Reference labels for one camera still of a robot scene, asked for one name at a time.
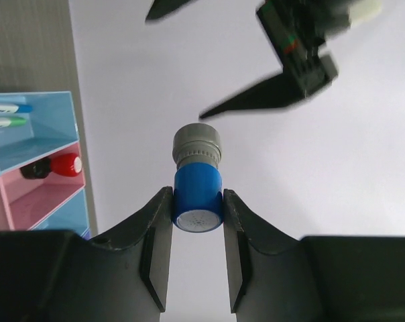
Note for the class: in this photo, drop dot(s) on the purple drawer box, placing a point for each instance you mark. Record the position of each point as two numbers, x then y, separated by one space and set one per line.
86 234

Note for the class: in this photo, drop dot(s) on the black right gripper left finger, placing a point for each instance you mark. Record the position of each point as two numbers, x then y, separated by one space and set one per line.
135 258

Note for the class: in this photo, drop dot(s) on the blue white marker pen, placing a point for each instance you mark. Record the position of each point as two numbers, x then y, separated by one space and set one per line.
10 108

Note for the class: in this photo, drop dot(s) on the green white marker pen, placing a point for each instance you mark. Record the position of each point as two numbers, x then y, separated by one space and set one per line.
12 121

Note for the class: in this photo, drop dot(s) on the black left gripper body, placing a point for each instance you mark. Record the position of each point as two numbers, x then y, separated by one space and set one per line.
297 31

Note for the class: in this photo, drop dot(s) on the red black stamp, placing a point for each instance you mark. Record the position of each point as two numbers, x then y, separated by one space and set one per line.
68 165

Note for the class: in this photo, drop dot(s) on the light blue drawer box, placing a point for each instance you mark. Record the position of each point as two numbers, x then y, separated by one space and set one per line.
50 126

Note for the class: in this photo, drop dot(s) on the pink drawer box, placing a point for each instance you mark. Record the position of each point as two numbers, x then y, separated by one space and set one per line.
24 203

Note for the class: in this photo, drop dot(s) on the blue grey pencil sharpener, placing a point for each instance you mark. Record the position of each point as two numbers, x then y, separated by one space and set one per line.
198 199

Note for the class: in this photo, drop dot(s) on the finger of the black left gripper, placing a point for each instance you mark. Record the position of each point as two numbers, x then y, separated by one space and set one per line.
163 8
277 92

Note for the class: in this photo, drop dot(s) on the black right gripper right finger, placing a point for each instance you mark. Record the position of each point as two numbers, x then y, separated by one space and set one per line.
253 248

